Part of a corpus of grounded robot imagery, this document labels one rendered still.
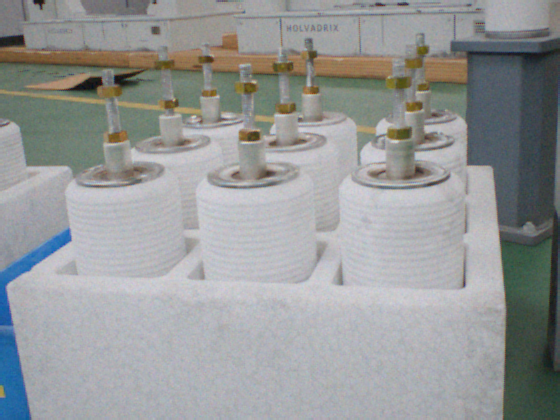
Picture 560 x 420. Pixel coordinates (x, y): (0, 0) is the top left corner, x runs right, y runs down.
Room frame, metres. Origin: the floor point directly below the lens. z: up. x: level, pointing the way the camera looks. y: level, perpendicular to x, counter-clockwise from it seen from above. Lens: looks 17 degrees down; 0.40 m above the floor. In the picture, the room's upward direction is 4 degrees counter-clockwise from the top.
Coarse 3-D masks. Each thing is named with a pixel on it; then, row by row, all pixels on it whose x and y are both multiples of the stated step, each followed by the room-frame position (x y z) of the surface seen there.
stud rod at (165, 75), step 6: (162, 48) 0.72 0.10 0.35; (162, 54) 0.72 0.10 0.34; (162, 72) 0.72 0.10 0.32; (168, 72) 0.72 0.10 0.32; (162, 78) 0.72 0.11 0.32; (168, 78) 0.72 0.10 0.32; (162, 84) 0.72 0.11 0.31; (168, 84) 0.72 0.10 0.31; (168, 90) 0.72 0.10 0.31; (168, 96) 0.72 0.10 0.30; (168, 114) 0.72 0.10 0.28; (174, 114) 0.72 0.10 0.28
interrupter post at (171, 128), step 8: (160, 120) 0.71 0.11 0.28; (168, 120) 0.71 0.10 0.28; (176, 120) 0.71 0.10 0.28; (160, 128) 0.72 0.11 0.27; (168, 128) 0.71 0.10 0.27; (176, 128) 0.71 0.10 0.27; (168, 136) 0.71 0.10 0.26; (176, 136) 0.71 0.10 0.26; (168, 144) 0.71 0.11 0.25; (176, 144) 0.71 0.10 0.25; (184, 144) 0.72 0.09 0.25
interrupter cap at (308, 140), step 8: (264, 136) 0.71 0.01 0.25; (272, 136) 0.72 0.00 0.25; (304, 136) 0.71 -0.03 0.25; (312, 136) 0.70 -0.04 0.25; (320, 136) 0.70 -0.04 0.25; (272, 144) 0.69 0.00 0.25; (304, 144) 0.67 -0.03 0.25; (312, 144) 0.66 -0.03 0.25; (320, 144) 0.67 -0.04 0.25; (272, 152) 0.65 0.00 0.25; (280, 152) 0.65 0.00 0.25
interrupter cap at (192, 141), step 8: (160, 136) 0.75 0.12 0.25; (184, 136) 0.74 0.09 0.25; (192, 136) 0.74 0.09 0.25; (200, 136) 0.74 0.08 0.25; (136, 144) 0.72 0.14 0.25; (144, 144) 0.72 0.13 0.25; (152, 144) 0.72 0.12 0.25; (160, 144) 0.73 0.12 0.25; (192, 144) 0.70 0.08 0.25; (200, 144) 0.70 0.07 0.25; (208, 144) 0.71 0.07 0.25; (144, 152) 0.69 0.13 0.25; (152, 152) 0.69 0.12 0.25; (160, 152) 0.68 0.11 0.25; (168, 152) 0.68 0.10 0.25; (176, 152) 0.68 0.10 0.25
